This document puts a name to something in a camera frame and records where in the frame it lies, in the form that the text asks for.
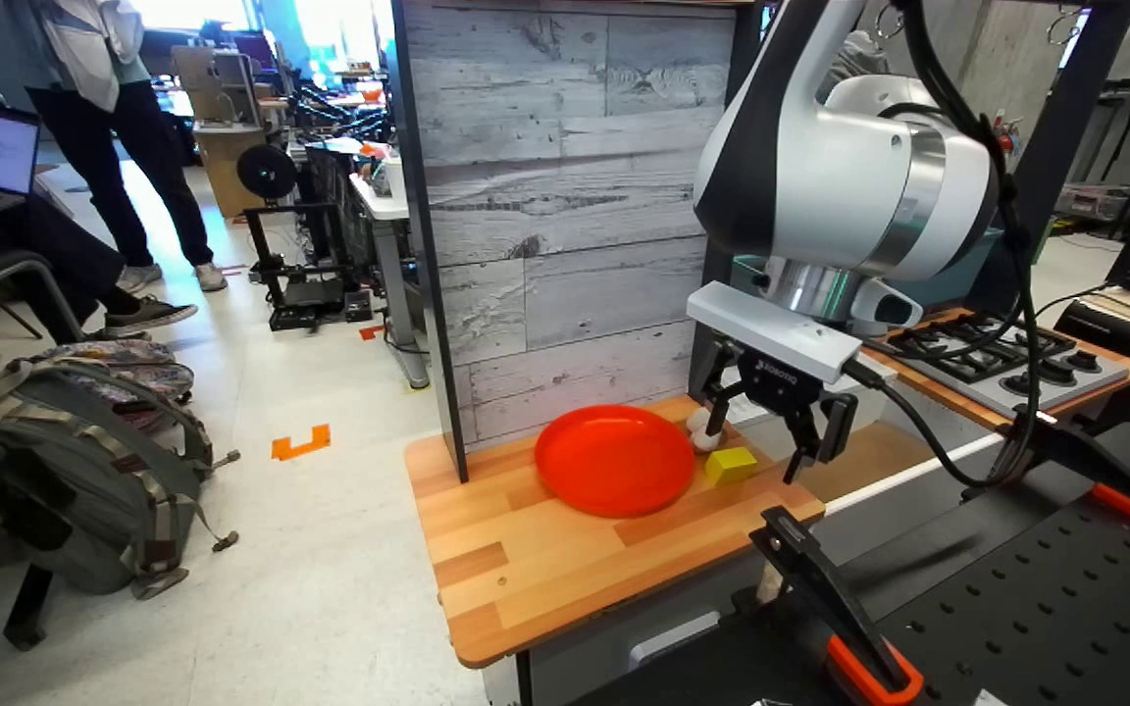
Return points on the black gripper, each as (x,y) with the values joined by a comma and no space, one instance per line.
(817,422)

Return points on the yellow cube block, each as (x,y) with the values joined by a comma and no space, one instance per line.
(726,465)

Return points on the red plastic plate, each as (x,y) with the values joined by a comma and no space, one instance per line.
(614,460)

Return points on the wooden counter board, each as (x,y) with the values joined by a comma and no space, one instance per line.
(515,567)

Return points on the grey backpack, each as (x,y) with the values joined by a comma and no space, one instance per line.
(104,465)

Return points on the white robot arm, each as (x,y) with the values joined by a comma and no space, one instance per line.
(855,189)

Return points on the orange black clamp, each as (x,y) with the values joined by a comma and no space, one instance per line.
(860,660)
(1038,437)

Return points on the toy stove top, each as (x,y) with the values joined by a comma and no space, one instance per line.
(987,371)

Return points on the grey wood backsplash panel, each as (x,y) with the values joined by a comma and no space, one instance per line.
(549,178)

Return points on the standing person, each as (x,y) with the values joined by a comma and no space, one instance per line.
(98,104)

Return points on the white camera mount bar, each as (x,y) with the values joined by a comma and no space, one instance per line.
(771,329)

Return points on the black perforated board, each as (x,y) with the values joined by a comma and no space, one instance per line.
(1028,621)

